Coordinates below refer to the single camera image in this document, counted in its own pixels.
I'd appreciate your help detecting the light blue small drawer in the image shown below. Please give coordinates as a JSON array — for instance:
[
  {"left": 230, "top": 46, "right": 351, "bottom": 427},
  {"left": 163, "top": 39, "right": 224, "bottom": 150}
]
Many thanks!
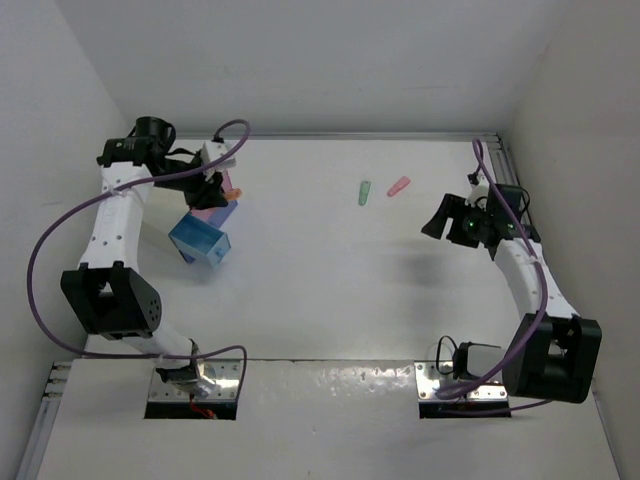
[{"left": 168, "top": 213, "right": 231, "bottom": 268}]

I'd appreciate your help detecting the green correction tape case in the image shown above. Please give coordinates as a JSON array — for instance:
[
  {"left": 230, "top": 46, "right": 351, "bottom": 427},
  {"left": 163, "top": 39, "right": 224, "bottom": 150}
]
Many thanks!
[{"left": 358, "top": 180, "right": 371, "bottom": 206}]

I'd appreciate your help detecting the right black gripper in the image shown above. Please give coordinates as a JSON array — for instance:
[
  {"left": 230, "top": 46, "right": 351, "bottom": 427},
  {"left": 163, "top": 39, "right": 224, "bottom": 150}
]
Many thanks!
[{"left": 422, "top": 194, "right": 492, "bottom": 248}]

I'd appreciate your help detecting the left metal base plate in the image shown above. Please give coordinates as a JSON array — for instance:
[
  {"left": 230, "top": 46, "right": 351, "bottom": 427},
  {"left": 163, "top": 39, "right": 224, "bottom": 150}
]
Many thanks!
[{"left": 148, "top": 359, "right": 244, "bottom": 403}]

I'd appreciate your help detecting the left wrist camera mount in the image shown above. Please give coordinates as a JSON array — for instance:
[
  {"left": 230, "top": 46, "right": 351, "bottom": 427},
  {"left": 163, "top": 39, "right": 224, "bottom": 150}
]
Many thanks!
[{"left": 200, "top": 140, "right": 237, "bottom": 178}]

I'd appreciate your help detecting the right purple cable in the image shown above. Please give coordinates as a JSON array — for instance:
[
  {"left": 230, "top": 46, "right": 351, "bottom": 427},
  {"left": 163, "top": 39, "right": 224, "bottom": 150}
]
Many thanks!
[{"left": 434, "top": 137, "right": 551, "bottom": 416}]

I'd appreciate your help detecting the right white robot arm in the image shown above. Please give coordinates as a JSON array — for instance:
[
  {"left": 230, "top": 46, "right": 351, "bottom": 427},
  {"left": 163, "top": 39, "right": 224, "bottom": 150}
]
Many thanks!
[{"left": 421, "top": 184, "right": 602, "bottom": 404}]

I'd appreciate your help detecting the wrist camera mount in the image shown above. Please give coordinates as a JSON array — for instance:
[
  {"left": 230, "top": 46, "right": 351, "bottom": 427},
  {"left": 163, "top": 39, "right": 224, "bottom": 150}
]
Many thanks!
[
  {"left": 200, "top": 140, "right": 237, "bottom": 178},
  {"left": 465, "top": 173, "right": 490, "bottom": 210}
]

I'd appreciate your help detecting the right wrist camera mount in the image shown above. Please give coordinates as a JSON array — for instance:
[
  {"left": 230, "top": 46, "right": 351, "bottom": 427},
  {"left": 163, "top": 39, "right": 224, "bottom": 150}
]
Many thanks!
[{"left": 465, "top": 173, "right": 490, "bottom": 210}]

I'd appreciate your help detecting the pink correction tape case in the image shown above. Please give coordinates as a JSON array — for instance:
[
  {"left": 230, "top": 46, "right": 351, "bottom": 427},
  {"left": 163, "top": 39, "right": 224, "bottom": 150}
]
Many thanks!
[{"left": 386, "top": 176, "right": 411, "bottom": 198}]

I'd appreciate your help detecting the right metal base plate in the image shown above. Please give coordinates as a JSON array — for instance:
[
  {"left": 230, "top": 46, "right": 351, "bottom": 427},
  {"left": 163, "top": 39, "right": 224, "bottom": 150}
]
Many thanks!
[{"left": 414, "top": 362, "right": 508, "bottom": 404}]

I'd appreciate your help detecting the metal base plate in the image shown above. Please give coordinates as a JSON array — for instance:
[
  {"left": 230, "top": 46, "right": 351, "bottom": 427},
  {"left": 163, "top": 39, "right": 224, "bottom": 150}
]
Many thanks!
[
  {"left": 148, "top": 359, "right": 244, "bottom": 403},
  {"left": 414, "top": 362, "right": 508, "bottom": 404}
]

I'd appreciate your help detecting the purple-blue drawer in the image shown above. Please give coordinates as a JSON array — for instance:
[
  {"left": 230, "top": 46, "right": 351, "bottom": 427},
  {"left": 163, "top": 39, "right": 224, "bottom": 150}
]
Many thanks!
[{"left": 172, "top": 201, "right": 237, "bottom": 267}]

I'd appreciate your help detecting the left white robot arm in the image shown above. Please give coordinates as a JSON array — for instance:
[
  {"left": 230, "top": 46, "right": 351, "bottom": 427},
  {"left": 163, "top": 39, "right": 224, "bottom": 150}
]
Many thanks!
[{"left": 60, "top": 116, "right": 228, "bottom": 398}]

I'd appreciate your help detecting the pink drawer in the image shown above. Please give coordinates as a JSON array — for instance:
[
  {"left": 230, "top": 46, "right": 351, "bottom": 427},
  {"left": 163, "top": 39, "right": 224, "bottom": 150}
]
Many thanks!
[{"left": 190, "top": 170, "right": 242, "bottom": 228}]

